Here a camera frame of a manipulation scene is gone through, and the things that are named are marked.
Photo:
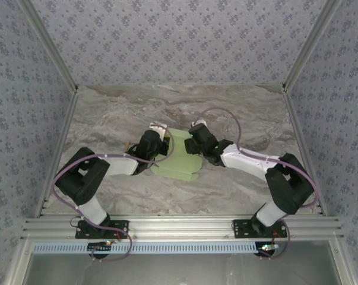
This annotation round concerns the small LED circuit board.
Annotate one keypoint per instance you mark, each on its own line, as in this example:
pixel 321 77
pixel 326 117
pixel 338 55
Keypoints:
pixel 101 245
pixel 267 248

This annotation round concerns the light green paper box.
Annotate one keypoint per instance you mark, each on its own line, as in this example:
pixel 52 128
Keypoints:
pixel 178 166

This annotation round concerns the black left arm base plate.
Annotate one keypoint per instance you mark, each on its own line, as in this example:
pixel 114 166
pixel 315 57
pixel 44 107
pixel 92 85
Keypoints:
pixel 122 225

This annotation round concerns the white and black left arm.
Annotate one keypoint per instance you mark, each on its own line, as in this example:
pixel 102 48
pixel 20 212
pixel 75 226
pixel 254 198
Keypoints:
pixel 91 207

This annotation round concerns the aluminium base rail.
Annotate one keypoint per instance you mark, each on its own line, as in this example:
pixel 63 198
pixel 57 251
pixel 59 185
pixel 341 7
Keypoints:
pixel 181 228

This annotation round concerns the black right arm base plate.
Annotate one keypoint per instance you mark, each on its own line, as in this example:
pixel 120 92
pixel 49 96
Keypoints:
pixel 241 228

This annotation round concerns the aluminium side rail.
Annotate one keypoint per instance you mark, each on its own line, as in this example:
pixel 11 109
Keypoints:
pixel 57 142
pixel 300 133

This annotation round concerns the aluminium corner post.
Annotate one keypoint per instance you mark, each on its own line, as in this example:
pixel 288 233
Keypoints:
pixel 48 44
pixel 312 44

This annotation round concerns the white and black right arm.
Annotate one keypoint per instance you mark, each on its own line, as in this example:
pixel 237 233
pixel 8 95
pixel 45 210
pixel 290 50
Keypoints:
pixel 244 158

